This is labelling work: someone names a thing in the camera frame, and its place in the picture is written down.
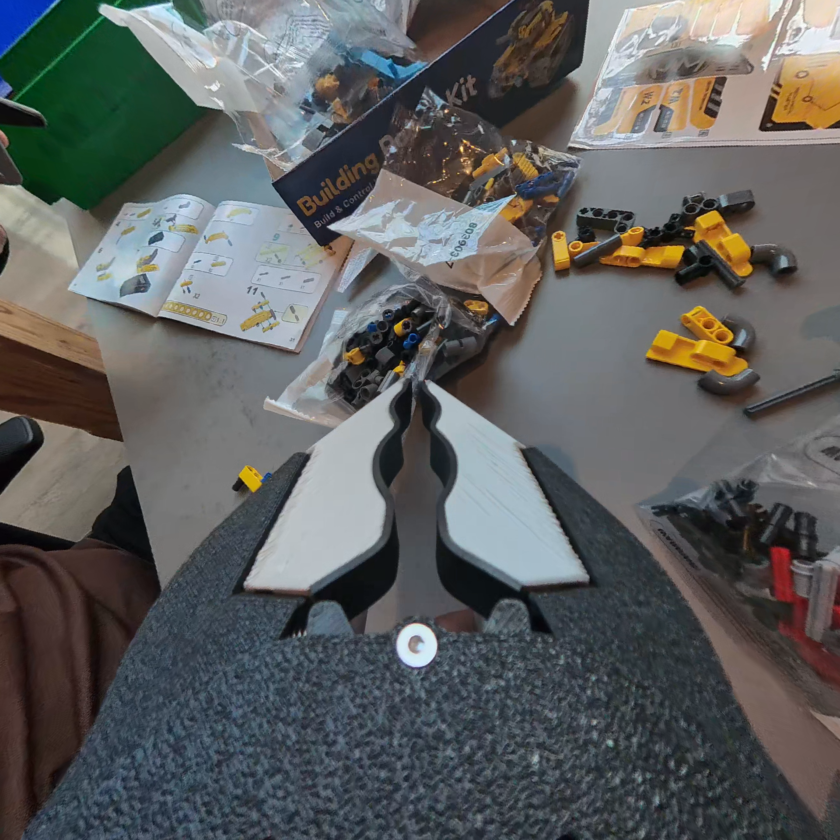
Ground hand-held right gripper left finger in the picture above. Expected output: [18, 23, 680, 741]
[244, 379, 413, 614]

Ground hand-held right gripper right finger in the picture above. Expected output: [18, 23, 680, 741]
[420, 381, 592, 618]

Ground clear bag of dark parts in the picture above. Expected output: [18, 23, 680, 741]
[264, 279, 503, 427]

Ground clear bag black red parts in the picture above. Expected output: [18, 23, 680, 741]
[637, 420, 840, 716]

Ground clear bag of mixed parts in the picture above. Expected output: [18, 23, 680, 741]
[328, 105, 581, 326]

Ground yellow black sticker sheet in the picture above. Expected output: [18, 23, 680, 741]
[567, 0, 840, 152]

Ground green box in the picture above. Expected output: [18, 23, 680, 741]
[0, 0, 211, 211]

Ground blue plastic bin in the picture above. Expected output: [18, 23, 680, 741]
[0, 0, 63, 56]

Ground large clear plastic bag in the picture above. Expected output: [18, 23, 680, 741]
[98, 0, 421, 165]

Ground instruction booklet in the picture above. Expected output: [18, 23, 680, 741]
[69, 193, 352, 354]

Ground black chair armrest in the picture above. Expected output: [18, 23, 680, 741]
[0, 416, 46, 500]

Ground black axle rod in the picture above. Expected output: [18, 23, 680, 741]
[743, 369, 840, 417]

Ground pile of loose toy parts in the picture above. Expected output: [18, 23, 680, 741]
[551, 189, 800, 396]

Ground clear bag with blue part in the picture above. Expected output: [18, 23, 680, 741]
[289, 46, 431, 132]

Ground blue robot kit box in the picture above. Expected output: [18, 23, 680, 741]
[252, 0, 588, 247]

